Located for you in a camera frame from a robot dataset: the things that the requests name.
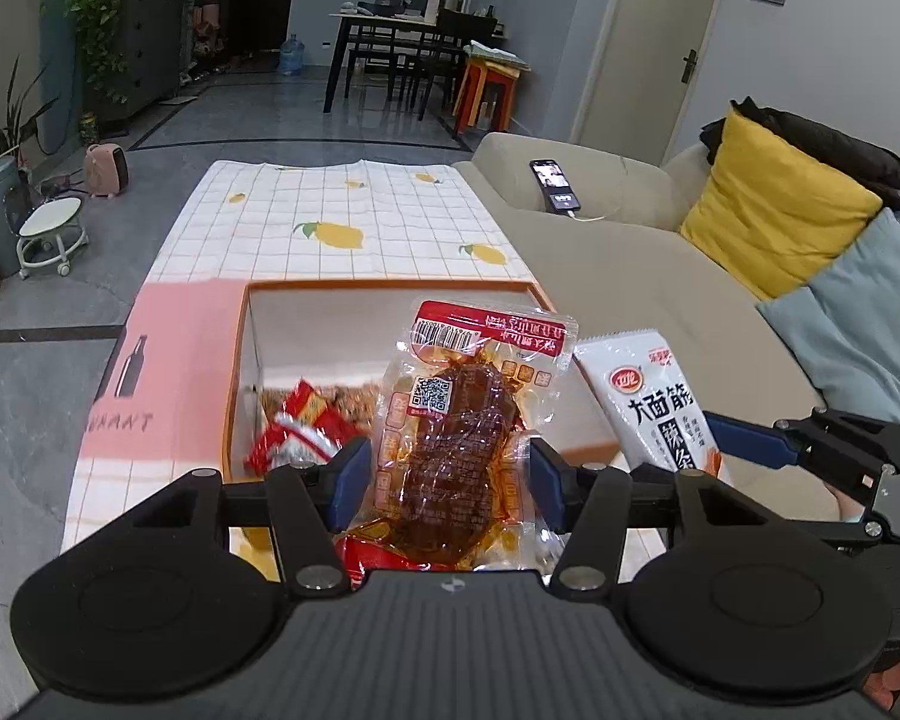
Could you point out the beige sofa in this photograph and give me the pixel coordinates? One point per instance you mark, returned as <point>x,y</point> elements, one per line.
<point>645,277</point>

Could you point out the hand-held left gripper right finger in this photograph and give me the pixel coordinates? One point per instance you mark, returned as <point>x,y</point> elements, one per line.
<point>547,484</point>

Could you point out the spiky potted plant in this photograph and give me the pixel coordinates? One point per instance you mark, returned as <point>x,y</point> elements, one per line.
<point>4,131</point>

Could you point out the pink space heater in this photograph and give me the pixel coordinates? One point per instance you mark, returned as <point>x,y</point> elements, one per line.
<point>105,169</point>

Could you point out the clear peanut packet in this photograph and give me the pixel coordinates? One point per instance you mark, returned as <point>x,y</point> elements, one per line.
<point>352,397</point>

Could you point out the white door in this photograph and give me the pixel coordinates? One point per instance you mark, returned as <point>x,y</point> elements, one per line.
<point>660,30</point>

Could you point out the orange stool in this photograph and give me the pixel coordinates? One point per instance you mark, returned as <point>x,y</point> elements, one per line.
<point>487,79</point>

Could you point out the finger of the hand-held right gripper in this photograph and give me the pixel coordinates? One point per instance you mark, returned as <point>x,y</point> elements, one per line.
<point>750,441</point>

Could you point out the black smartphone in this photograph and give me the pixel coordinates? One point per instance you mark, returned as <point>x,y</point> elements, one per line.
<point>555,184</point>

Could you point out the person's bare foot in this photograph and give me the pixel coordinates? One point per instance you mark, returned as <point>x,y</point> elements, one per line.
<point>846,506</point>

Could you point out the white rolling stool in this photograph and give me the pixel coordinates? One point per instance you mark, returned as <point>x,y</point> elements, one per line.
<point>49,221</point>

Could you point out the white spicy strip packet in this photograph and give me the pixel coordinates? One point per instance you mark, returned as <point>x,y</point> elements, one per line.
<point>645,405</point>

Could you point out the checked lemon print tablecloth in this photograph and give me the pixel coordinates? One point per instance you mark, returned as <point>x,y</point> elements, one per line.
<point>330,195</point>

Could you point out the clear braised meat packet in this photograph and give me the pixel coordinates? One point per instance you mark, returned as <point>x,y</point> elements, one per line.
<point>450,427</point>

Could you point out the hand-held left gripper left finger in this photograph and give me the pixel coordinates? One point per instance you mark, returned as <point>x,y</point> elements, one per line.
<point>352,484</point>

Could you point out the yellow cushion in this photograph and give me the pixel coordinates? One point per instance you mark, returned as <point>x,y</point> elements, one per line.
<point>772,217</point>

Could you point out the blue water jug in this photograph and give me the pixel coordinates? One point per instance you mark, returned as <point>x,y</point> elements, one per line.
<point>292,56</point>

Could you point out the dark dining chair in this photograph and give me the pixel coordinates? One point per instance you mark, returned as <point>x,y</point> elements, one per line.
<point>461,26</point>

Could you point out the dark dining table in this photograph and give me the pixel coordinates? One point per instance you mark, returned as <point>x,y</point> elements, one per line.
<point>375,16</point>

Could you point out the dark blanket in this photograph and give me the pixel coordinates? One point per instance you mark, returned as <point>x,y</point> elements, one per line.
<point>832,142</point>

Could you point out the orange cardboard box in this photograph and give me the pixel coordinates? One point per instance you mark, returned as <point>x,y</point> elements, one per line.
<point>315,345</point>

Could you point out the dark drawer cabinet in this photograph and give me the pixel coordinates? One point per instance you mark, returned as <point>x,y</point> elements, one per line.
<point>154,52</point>

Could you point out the large red snack packet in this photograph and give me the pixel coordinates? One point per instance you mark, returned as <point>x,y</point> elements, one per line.
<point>292,435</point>

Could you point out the trailing green plant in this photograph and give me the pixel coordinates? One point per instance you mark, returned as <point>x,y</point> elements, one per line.
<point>97,7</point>

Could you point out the light blue cushion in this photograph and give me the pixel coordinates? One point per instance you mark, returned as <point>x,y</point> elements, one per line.
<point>862,315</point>

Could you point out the stack of papers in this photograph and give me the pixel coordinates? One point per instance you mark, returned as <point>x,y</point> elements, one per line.
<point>495,56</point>

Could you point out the small red snack packet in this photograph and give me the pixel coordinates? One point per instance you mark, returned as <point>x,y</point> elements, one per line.
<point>360,555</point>

